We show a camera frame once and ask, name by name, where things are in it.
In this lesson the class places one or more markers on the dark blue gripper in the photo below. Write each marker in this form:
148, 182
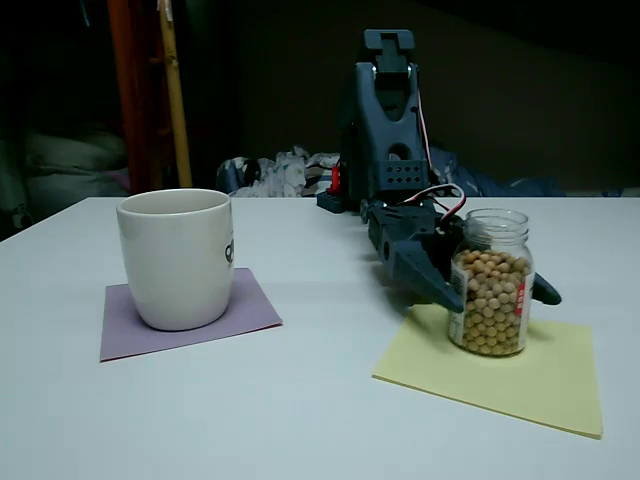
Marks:
411, 261

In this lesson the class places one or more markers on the glass jar of beans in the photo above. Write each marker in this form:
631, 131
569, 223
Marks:
492, 300

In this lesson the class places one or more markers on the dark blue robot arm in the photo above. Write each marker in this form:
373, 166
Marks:
385, 130

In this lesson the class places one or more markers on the yellow paper square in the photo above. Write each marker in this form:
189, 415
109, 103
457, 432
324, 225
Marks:
525, 385

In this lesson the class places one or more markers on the red connector block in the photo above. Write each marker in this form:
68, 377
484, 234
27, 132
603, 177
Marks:
336, 177

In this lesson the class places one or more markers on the patterned bed sheet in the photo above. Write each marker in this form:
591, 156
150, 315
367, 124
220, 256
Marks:
280, 175

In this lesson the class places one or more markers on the purple paper square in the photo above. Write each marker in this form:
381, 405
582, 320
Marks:
250, 315

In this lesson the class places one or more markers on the white ceramic mug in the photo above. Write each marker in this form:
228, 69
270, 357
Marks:
175, 260

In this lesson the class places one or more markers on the yellow bamboo pole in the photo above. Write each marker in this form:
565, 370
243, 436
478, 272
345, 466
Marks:
177, 110

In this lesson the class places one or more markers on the grey pillow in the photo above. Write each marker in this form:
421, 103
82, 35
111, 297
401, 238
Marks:
65, 165

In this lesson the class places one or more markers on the reddish wooden post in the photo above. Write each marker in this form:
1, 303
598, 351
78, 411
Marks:
135, 100

